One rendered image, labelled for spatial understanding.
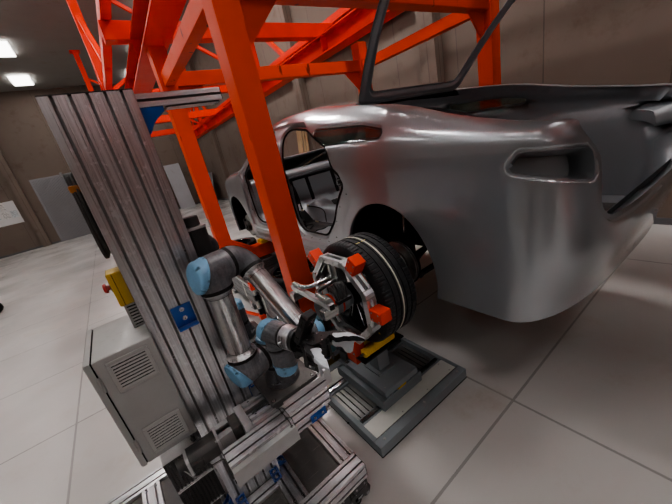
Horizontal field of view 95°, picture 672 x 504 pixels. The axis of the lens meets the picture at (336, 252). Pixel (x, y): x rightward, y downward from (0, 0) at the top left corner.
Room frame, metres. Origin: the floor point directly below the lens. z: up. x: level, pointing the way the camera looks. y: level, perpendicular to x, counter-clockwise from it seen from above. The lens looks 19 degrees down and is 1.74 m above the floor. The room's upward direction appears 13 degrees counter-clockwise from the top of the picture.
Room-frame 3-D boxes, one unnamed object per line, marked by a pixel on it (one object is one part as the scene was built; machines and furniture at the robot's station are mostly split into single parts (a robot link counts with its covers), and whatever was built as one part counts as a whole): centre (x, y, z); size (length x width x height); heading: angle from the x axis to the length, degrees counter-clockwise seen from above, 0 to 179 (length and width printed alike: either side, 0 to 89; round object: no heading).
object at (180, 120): (3.76, 1.36, 1.75); 0.19 x 0.19 x 2.45; 32
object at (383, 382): (1.75, -0.13, 0.32); 0.40 x 0.30 x 0.28; 32
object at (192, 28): (2.95, 0.83, 2.67); 1.77 x 0.10 x 0.12; 32
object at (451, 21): (4.39, -1.49, 2.67); 1.77 x 0.10 x 0.12; 32
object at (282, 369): (0.86, 0.23, 1.12); 0.11 x 0.08 x 0.11; 138
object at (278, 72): (4.49, 0.18, 2.54); 2.58 x 0.12 x 0.42; 122
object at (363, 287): (1.66, 0.02, 0.85); 0.54 x 0.07 x 0.54; 32
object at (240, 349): (1.03, 0.44, 1.19); 0.15 x 0.12 x 0.55; 138
